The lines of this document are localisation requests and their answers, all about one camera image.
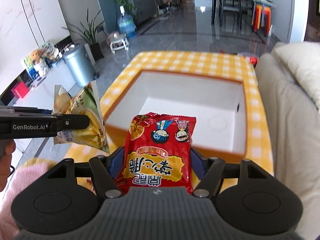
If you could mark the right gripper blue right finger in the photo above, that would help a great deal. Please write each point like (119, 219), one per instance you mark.
(198, 163)

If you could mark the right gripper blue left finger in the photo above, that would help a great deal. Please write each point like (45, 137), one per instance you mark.
(115, 162)

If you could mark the red instant noodle snack bag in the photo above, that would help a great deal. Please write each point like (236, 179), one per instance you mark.
(157, 152)

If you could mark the yellow green chips bag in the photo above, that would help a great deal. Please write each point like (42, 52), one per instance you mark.
(86, 102)

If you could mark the left hand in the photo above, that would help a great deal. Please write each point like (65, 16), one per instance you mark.
(5, 163)

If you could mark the white low cabinet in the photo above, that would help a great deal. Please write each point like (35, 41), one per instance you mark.
(42, 96)

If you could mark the pink fuzzy sleeve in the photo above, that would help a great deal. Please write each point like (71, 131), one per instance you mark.
(25, 175)

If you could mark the yellow checkered tablecloth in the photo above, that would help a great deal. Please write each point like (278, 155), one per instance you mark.
(226, 66)

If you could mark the plush toys pile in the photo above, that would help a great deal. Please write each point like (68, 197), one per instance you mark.
(39, 62)

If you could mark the silver trash can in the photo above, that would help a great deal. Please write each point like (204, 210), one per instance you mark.
(78, 62)

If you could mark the beige sofa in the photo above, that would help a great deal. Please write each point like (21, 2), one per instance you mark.
(293, 123)

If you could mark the potted green plant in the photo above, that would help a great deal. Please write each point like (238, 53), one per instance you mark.
(88, 34)

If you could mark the small white stool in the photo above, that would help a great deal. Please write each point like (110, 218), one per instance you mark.
(117, 41)

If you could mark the blue water jug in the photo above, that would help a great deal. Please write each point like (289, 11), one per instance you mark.
(126, 23)

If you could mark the cream sofa cushion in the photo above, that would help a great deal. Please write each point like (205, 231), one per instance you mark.
(301, 60)

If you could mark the orange stools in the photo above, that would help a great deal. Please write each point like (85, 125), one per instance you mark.
(262, 18)

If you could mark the black dining chair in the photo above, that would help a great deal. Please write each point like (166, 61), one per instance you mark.
(233, 6)

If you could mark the dark dining table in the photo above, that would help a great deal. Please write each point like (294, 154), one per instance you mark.
(244, 4)

